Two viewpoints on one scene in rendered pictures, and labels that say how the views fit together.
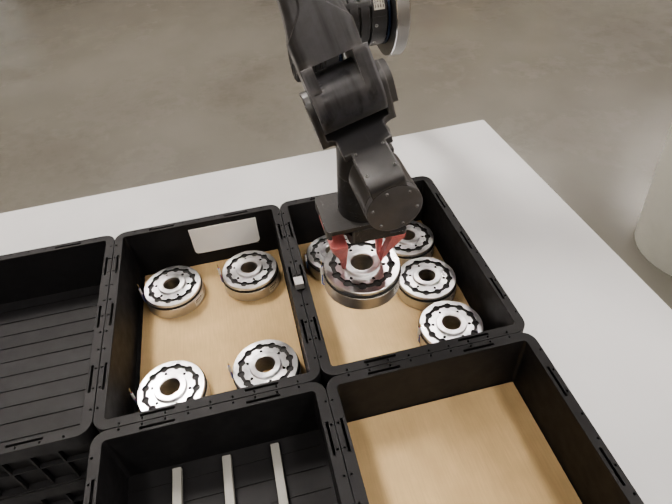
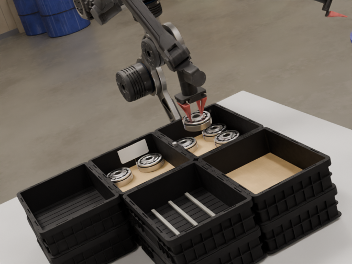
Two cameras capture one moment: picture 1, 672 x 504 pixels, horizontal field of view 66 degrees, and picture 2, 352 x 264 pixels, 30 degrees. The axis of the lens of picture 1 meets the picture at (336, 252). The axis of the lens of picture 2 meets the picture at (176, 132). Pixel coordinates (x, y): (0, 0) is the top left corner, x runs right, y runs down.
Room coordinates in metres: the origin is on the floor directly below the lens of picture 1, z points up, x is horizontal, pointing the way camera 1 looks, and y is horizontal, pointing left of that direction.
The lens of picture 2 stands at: (-1.69, 0.38, 1.95)
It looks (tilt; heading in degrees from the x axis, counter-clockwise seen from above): 23 degrees down; 352
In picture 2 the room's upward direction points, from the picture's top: 17 degrees counter-clockwise
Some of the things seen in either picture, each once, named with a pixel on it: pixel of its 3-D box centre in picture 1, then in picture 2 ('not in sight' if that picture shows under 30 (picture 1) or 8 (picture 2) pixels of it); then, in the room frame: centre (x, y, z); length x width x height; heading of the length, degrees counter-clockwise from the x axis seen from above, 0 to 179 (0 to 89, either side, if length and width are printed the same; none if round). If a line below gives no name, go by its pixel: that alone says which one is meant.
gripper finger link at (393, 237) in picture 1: (370, 235); (195, 103); (0.49, -0.04, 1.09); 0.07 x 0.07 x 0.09; 12
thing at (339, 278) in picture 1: (361, 265); (196, 117); (0.49, -0.03, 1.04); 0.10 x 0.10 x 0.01
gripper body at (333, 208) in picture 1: (362, 194); (188, 87); (0.48, -0.04, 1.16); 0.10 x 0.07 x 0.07; 102
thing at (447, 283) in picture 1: (426, 277); (227, 136); (0.63, -0.16, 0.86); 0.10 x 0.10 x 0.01
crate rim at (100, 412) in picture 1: (205, 299); (139, 162); (0.56, 0.21, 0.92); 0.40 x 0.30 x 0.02; 10
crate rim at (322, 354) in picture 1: (385, 261); (207, 131); (0.61, -0.08, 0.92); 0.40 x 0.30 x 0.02; 10
